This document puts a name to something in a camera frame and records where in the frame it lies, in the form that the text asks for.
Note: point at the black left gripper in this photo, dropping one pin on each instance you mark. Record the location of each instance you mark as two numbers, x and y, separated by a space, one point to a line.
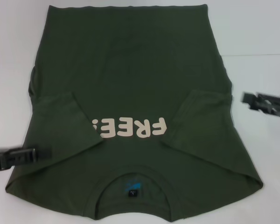
14 156

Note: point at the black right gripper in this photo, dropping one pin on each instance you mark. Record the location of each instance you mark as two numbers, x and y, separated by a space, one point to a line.
278 105

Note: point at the dark green FREE t-shirt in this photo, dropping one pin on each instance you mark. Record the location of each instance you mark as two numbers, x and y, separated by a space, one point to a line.
130 70

